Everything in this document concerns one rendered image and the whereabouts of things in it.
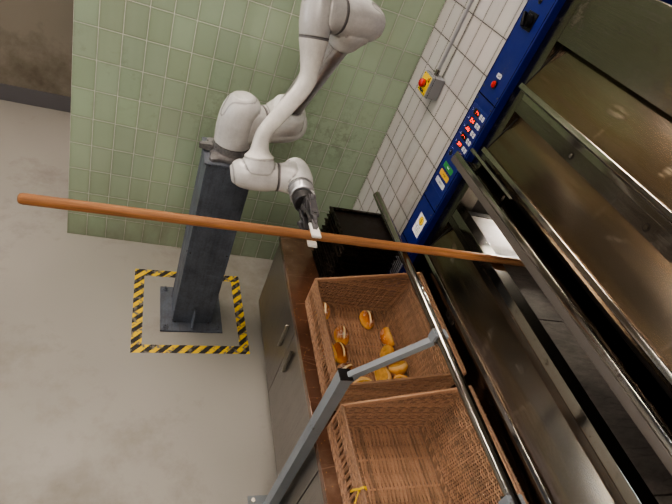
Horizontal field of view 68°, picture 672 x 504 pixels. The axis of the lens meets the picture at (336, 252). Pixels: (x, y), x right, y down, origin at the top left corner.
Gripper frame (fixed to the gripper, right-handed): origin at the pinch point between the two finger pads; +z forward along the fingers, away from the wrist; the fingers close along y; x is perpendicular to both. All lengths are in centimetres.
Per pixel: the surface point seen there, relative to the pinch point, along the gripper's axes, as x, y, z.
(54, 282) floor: 87, 119, -85
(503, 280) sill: -71, 1, 9
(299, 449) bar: -10, 65, 37
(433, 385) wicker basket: -57, 42, 25
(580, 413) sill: -70, 2, 61
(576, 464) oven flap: -71, 13, 70
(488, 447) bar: -32, 1, 71
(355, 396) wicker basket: -29, 51, 24
